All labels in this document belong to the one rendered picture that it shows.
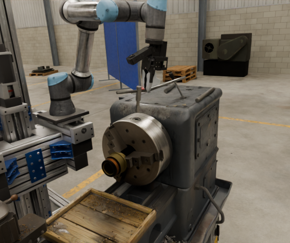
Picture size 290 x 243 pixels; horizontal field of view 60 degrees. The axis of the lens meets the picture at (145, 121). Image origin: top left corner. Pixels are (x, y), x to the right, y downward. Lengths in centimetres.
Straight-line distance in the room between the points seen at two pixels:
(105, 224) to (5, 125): 78
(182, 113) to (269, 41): 981
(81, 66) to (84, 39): 16
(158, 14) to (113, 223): 82
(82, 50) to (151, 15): 57
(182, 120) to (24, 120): 89
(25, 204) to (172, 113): 105
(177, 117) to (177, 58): 1089
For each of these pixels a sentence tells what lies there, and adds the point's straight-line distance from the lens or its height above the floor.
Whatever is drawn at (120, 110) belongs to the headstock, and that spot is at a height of 122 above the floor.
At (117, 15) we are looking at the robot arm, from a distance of 100.
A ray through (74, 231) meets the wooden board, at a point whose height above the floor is 89.
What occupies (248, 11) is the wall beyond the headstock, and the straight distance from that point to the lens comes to 1099.
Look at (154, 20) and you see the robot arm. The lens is 100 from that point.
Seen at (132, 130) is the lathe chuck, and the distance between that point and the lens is 107.
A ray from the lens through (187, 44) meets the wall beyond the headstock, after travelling 1175.
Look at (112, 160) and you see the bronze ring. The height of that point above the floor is 111.
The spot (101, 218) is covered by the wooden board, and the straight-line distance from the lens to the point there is 111.
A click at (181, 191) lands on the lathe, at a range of 128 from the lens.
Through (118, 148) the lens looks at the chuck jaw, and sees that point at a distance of 108.
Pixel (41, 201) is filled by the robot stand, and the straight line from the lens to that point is 177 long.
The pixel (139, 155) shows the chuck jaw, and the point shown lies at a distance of 104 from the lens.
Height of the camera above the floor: 158
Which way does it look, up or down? 19 degrees down
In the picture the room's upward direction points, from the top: 3 degrees counter-clockwise
